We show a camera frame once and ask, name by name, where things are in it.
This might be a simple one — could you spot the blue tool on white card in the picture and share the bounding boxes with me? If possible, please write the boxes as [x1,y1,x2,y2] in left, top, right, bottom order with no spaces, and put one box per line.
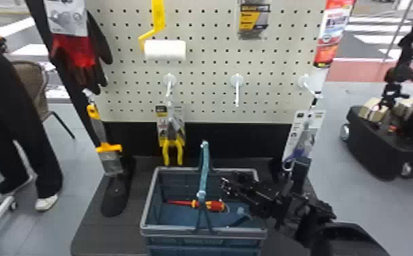
[281,108,326,173]

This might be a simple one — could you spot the white pegboard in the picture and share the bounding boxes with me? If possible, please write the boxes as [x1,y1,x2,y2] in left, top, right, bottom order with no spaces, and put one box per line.
[25,0,328,218]

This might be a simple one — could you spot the brown chair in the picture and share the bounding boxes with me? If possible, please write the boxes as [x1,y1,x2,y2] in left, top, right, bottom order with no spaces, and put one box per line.
[11,60,76,140]

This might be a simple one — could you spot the red screwdriver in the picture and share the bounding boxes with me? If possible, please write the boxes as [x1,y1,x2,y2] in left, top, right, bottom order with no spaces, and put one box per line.
[166,198,227,213]

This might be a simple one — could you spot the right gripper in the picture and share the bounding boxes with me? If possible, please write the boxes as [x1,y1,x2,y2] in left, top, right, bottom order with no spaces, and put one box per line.
[219,171,294,230]

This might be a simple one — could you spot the yellow pliers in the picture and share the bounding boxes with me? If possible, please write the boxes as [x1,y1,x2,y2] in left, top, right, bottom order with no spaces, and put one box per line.
[155,103,187,167]

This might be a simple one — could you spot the red white tool packet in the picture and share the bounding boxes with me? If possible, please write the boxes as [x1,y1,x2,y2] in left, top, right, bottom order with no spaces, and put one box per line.
[312,0,356,69]

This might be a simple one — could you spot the red black gloves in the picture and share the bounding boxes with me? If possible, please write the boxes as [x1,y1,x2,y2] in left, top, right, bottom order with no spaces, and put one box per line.
[43,0,114,96]

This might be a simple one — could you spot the blue basket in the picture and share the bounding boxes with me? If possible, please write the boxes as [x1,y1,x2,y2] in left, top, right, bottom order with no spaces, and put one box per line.
[139,140,269,256]

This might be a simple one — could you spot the person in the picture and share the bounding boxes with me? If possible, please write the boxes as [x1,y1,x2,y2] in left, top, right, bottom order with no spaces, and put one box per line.
[0,12,65,212]

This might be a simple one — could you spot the yellow grey scraper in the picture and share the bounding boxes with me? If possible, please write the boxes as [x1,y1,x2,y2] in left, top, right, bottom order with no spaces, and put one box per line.
[84,91,125,177]

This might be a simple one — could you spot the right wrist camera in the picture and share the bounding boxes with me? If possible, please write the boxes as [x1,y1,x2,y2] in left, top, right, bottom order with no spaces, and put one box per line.
[290,156,312,196]

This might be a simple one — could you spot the yellow black tool card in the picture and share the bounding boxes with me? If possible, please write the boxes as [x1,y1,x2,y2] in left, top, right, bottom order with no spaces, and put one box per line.
[236,0,272,40]

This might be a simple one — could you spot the yellow paint roller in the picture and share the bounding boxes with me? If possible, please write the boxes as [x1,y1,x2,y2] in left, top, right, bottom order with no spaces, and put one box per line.
[137,0,187,62]

